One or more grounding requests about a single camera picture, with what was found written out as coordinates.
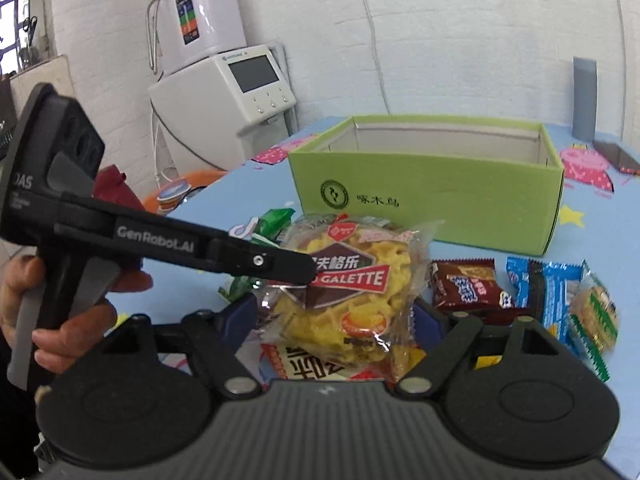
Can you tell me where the peppa pig blue tablecloth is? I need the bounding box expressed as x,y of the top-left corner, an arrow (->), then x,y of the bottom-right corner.
106,114 -> 640,480

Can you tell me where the dark red toy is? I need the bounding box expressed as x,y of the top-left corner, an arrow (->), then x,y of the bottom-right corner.
92,165 -> 144,210

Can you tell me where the brown chocolate snack packet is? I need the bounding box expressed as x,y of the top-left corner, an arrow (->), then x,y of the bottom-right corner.
430,259 -> 530,325

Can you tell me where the green cardboard box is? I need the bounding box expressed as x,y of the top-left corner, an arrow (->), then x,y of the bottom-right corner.
288,115 -> 564,256

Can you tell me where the grey cylindrical bottle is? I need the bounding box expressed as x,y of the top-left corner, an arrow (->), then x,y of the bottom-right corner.
573,58 -> 598,143

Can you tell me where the red cracker snack bag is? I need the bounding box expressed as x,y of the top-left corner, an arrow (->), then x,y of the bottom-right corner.
258,344 -> 395,382

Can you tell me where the white water purifier unit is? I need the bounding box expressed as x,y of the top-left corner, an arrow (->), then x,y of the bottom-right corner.
146,0 -> 247,75

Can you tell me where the green striped biscuit packet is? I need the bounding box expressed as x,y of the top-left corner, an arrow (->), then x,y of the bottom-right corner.
567,261 -> 620,382

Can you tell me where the person's left hand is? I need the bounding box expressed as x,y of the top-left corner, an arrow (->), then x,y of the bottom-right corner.
0,253 -> 154,375

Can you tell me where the dark smartphone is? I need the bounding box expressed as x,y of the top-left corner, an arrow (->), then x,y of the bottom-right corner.
593,140 -> 640,176

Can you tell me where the white water dispenser machine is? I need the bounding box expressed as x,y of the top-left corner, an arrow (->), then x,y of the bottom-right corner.
149,44 -> 296,176

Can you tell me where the galette waffle snack clear bag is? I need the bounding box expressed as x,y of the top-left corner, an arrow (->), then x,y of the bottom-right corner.
259,214 -> 442,382

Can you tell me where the blue cookie packet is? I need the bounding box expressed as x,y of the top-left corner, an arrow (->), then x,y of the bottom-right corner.
506,256 -> 582,356

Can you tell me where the green wrapped snack packet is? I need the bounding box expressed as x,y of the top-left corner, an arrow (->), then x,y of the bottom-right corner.
218,208 -> 295,304

